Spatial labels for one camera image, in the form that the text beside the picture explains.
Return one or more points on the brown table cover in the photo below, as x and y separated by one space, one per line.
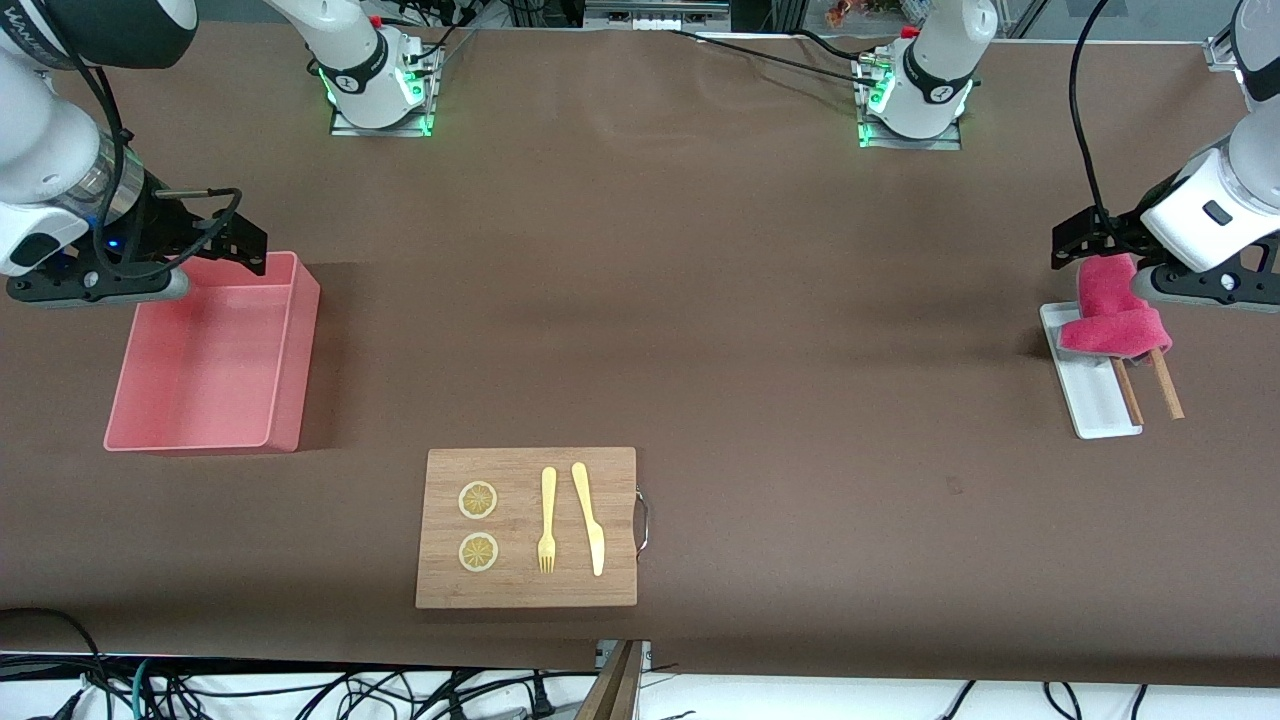
800 300

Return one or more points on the white rectangular tray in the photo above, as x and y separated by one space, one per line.
1095 400

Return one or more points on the orange background object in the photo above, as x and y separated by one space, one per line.
842 12

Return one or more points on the yellow lemon slice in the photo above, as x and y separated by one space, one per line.
478 500
478 552

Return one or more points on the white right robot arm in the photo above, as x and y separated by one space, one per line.
40 150

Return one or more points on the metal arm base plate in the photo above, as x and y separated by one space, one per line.
950 143
345 125

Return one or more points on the pink microfibre cloth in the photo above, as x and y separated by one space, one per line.
1110 320

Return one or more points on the silver metal bracket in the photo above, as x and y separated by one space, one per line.
645 655

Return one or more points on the yellow plastic fork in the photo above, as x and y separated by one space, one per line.
547 520

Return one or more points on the aluminium corner profile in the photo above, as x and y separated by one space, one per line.
1222 52

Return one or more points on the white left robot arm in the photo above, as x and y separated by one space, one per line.
1255 170

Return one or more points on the brown wooden post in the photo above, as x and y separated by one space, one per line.
612 690

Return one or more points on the brown wooden chopstick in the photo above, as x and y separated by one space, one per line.
1170 390
1130 395

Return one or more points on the black power plug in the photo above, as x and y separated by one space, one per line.
542 697

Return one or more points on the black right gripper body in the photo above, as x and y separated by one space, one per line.
166 228

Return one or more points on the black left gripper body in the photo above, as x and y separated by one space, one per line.
1128 231

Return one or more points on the yellow plastic knife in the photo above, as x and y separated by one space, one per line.
592 525

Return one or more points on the pink plastic bin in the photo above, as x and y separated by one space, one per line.
200 370

